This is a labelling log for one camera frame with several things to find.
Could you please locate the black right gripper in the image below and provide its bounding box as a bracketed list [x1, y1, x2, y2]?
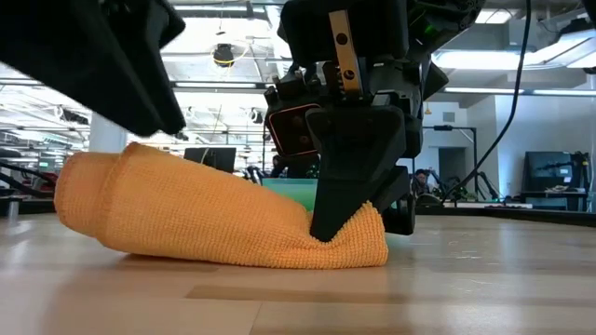
[278, 0, 451, 243]

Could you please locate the orange microfiber towel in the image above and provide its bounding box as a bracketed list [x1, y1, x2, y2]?
[54, 141, 389, 270]

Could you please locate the teal plastic basket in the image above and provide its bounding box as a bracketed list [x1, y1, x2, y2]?
[261, 178, 320, 213]

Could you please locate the person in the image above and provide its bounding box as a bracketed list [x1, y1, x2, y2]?
[412, 167, 434, 196]
[269, 155, 321, 180]

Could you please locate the white building pillar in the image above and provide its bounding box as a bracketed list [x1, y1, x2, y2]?
[88, 111, 128, 154]

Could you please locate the long ceiling light bar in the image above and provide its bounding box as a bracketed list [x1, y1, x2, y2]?
[0, 79, 596, 97]

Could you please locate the black ceiling device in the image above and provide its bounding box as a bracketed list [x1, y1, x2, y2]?
[212, 43, 236, 68]

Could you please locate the red object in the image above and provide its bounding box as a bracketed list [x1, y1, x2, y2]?
[25, 171, 60, 196]

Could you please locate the black computer monitor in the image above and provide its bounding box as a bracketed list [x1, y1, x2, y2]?
[183, 147, 237, 175]
[524, 151, 574, 192]

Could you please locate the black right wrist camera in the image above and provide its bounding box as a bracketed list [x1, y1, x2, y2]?
[264, 74, 323, 159]

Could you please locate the black metal stand frame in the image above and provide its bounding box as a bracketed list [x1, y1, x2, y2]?
[421, 124, 479, 199]

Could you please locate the black aluminium table frame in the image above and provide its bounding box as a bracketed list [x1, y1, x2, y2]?
[0, 197, 596, 229]

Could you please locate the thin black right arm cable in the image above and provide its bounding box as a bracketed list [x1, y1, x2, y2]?
[440, 0, 533, 202]

